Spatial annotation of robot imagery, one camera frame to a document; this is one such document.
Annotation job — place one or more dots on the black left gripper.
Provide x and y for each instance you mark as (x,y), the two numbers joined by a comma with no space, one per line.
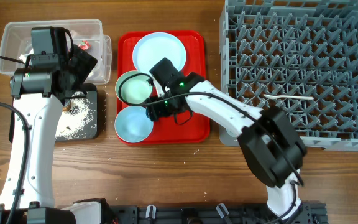
(83,68)

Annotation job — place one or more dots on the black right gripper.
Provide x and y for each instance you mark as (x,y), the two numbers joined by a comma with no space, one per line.
(156,111)

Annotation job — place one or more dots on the light blue bowl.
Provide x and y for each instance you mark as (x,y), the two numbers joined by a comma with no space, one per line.
(133,125)

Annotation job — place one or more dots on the mint green bowl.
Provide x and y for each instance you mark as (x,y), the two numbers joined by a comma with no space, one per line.
(134,87)

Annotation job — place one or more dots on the brown food scrap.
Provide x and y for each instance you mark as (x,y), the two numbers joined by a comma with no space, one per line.
(67,106)

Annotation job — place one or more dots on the white napkin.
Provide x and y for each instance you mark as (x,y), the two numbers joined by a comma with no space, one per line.
(27,51)

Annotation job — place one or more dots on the white rice pile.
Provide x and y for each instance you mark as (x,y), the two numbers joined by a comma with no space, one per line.
(80,122)

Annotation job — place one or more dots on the light blue round plate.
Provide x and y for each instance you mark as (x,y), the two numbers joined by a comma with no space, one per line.
(155,46)

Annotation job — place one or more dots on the white plastic spoon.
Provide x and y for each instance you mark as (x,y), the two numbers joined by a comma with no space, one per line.
(276,97)

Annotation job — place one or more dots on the red snack wrapper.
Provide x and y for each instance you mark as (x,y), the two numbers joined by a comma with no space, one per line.
(84,45)

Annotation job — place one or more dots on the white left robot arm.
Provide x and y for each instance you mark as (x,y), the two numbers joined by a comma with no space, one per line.
(52,74)

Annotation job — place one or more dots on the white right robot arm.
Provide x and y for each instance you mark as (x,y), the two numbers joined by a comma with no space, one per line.
(272,148)

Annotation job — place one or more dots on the grey-blue dishwasher rack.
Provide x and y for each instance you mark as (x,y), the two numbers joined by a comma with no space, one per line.
(298,48)

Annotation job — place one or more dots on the red plastic tray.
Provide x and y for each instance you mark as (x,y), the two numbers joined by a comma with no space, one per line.
(185,128)

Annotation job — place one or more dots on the black flat tray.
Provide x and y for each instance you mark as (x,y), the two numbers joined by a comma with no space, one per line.
(51,119)

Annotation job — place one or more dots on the clear plastic bin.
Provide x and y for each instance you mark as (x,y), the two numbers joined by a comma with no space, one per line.
(17,37)

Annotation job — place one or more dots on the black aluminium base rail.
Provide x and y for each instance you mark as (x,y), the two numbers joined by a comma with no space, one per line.
(306,213)

